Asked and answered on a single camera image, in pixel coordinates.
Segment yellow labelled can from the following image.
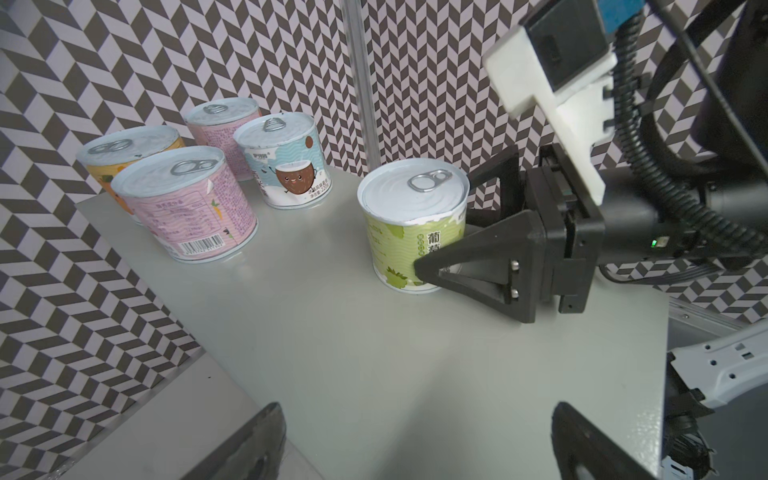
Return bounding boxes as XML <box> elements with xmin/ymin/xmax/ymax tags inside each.
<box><xmin>76</xmin><ymin>126</ymin><xmax>184</xmax><ymax>224</ymax></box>

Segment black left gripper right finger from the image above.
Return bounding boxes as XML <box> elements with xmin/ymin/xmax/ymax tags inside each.
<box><xmin>551</xmin><ymin>402</ymin><xmax>654</xmax><ymax>480</ymax></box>

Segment pink can sideways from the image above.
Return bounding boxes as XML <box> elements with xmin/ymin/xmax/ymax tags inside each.
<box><xmin>111</xmin><ymin>146</ymin><xmax>258</xmax><ymax>264</ymax></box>

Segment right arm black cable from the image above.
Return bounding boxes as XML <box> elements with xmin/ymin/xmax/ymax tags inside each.
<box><xmin>611</xmin><ymin>11</ymin><xmax>768</xmax><ymax>259</ymax></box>

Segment green labelled front can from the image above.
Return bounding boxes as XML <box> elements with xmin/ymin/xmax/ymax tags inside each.
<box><xmin>357</xmin><ymin>158</ymin><xmax>470</xmax><ymax>294</ymax></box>

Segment white metal cabinet counter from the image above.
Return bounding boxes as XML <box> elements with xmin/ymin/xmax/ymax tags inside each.
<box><xmin>78</xmin><ymin>169</ymin><xmax>668</xmax><ymax>479</ymax></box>

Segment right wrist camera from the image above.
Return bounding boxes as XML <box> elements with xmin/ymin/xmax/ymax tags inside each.
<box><xmin>483</xmin><ymin>0</ymin><xmax>644</xmax><ymax>205</ymax></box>

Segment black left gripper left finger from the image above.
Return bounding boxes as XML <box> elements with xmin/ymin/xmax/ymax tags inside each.
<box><xmin>183</xmin><ymin>402</ymin><xmax>286</xmax><ymax>480</ymax></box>

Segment pink labelled can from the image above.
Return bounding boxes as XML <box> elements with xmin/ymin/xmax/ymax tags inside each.
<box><xmin>183</xmin><ymin>97</ymin><xmax>260</xmax><ymax>182</ymax></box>

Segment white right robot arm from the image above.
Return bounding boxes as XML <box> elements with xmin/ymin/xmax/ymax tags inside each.
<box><xmin>414</xmin><ymin>1</ymin><xmax>767</xmax><ymax>323</ymax></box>

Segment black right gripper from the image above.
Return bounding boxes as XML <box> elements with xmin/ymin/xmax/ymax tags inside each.
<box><xmin>412</xmin><ymin>143</ymin><xmax>607</xmax><ymax>325</ymax></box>

